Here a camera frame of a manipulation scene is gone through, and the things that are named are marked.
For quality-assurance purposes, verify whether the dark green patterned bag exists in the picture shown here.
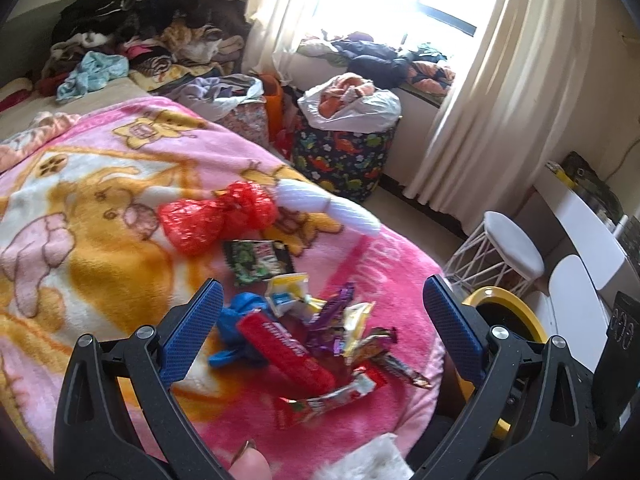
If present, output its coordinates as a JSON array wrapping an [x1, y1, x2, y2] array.
[[560, 151, 626, 221]]

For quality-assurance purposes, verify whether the dark shiny candy wrapper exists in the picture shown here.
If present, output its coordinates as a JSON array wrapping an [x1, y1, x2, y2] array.
[[375, 352, 433, 390]]

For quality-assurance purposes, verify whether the white plastic bag of clothes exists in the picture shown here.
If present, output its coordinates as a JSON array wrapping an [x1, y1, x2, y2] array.
[[297, 74, 402, 133]]

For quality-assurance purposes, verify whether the white wire-frame stool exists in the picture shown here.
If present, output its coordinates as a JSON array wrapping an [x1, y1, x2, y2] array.
[[442, 211, 546, 306]]

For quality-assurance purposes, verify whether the person's left hand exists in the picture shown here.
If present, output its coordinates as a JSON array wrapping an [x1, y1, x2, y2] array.
[[230, 439, 273, 480]]

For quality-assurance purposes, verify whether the light blue garment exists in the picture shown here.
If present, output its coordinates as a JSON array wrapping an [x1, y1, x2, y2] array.
[[56, 51, 130, 102]]

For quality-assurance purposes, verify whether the white tissue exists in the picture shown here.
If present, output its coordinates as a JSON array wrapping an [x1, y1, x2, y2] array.
[[312, 432, 416, 480]]

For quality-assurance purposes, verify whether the grey and white clothes bundle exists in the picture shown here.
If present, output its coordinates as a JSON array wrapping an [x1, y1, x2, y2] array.
[[167, 74, 265, 121]]

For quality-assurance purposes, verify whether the purple candy wrapper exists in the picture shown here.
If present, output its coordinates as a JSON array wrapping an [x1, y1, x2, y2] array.
[[305, 282, 357, 356]]

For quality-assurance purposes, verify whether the white and yellow wrapper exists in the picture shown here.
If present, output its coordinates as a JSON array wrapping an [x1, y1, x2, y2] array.
[[265, 272, 311, 317]]

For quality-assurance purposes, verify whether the long red snack packet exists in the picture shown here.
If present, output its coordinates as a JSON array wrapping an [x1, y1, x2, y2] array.
[[236, 309, 336, 393]]

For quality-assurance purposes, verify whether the dark green snack packet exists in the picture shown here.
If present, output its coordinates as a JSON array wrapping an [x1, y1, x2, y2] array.
[[222, 240, 286, 288]]

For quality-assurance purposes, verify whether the cream curtain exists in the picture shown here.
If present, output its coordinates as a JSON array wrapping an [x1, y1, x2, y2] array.
[[242, 0, 351, 86], [402, 0, 598, 206]]

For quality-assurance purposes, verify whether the white dressing table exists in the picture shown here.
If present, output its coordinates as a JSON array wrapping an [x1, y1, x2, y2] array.
[[515, 165, 640, 341]]

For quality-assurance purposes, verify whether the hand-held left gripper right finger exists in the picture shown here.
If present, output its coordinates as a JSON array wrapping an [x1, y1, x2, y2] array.
[[407, 275, 601, 480]]

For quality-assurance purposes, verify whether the pile of clothes on bed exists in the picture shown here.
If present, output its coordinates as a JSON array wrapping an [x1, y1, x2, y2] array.
[[37, 0, 251, 96]]

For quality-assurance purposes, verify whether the yellow round bin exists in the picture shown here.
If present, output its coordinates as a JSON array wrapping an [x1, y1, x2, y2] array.
[[457, 286, 548, 443]]

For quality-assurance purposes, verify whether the dinosaur print fabric basket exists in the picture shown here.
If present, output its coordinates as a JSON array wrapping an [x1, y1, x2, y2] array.
[[291, 115, 398, 205]]

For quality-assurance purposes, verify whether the floral fabric basket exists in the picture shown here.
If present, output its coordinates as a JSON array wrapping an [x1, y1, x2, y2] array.
[[220, 97, 271, 148]]

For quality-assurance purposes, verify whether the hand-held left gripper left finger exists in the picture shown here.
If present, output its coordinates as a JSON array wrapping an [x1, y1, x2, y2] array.
[[52, 280, 236, 480]]

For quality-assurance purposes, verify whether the pink printed blanket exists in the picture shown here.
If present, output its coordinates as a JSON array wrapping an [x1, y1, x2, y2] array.
[[0, 95, 446, 480]]

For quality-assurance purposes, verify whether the yellow snack wrapper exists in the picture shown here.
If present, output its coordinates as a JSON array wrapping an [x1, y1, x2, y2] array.
[[342, 301, 377, 366]]

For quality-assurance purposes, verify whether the blue plastic bag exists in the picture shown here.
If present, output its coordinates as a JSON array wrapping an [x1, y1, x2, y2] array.
[[207, 292, 273, 368]]

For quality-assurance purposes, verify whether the red and white wrapper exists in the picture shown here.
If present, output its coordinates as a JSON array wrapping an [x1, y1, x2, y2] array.
[[274, 365, 388, 431]]

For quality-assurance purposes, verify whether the red plastic bag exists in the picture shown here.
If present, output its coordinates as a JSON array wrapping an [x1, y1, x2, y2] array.
[[159, 181, 277, 256]]

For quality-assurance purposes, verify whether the clothes heap on windowsill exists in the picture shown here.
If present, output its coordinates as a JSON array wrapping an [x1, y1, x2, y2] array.
[[297, 31, 457, 97]]

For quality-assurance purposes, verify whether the orange bag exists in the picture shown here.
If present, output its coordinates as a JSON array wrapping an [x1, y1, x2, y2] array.
[[260, 75, 285, 146]]

